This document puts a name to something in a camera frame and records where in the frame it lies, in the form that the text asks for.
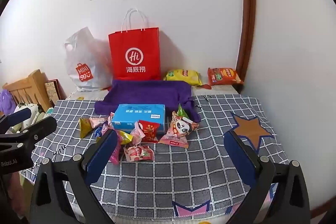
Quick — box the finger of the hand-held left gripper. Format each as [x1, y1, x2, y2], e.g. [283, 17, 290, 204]
[16, 116, 58, 149]
[0, 108, 32, 132]

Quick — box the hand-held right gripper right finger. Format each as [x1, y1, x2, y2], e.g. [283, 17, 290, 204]
[224, 130, 311, 224]

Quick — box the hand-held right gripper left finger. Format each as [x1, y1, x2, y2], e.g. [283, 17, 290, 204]
[29, 129, 118, 224]

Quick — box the magenta snack packet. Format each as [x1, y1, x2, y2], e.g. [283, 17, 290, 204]
[109, 145, 121, 165]

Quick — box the blue snack packet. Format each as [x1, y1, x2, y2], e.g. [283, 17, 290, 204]
[93, 126, 105, 139]

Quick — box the long pink bear snack packet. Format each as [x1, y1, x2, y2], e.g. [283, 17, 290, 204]
[101, 122, 115, 136]

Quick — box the bright yellow snack packet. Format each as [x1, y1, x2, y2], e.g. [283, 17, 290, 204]
[115, 130, 133, 145]

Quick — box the gold snack packet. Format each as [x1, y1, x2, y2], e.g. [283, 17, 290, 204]
[79, 118, 98, 139]

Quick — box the pink white snack packet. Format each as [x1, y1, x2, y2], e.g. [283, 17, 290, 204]
[89, 116, 111, 128]

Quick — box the pink strawberry snack packet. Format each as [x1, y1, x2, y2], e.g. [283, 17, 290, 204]
[123, 144, 154, 162]

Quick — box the light pink snack packet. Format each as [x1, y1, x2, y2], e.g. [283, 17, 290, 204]
[130, 121, 146, 146]

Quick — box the red snack packet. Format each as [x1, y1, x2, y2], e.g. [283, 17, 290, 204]
[138, 120, 161, 143]

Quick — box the blue tissue pack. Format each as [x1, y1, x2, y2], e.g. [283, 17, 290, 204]
[111, 104, 166, 134]

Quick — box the pink panda snack packet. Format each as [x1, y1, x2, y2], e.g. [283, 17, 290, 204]
[158, 110, 200, 149]

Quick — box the green snack packet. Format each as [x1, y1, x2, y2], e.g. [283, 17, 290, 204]
[176, 103, 190, 119]

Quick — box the purple cloth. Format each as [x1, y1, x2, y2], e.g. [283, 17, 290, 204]
[0, 89, 16, 115]

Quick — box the patterned box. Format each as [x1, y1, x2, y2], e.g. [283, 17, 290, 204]
[44, 79, 66, 106]

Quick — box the grey checked blanket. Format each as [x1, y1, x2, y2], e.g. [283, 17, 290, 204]
[31, 94, 289, 216]

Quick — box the purple towel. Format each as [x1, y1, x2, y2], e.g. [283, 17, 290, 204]
[94, 79, 201, 123]

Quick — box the orange chips bag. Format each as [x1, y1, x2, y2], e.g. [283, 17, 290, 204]
[207, 67, 244, 86]

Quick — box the white plastic bag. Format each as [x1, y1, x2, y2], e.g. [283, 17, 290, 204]
[64, 27, 114, 92]

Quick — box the yellow chips bag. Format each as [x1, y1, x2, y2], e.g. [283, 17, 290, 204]
[163, 69, 203, 86]

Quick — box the red paper bag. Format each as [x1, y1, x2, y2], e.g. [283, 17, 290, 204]
[108, 7, 161, 81]

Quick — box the brown wooden door frame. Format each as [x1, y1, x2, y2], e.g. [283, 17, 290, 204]
[235, 0, 256, 94]

